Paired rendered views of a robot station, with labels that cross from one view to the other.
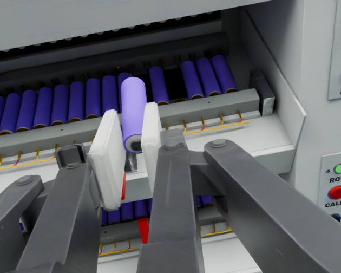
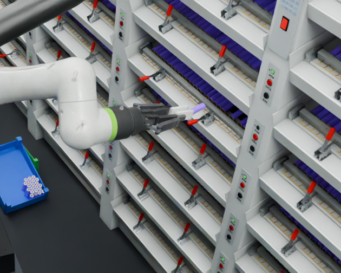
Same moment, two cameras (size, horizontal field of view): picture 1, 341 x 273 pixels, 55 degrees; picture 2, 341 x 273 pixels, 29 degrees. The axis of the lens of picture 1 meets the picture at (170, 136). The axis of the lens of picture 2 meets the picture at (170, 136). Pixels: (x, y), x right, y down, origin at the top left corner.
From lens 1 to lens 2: 1.76 m
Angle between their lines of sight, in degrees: 40
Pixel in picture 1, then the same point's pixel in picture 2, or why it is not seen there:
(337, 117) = (248, 158)
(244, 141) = (232, 145)
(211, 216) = (227, 168)
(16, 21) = (201, 72)
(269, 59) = not seen: hidden behind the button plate
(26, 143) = (194, 94)
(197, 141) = (225, 134)
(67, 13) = (209, 79)
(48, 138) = (199, 98)
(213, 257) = (214, 179)
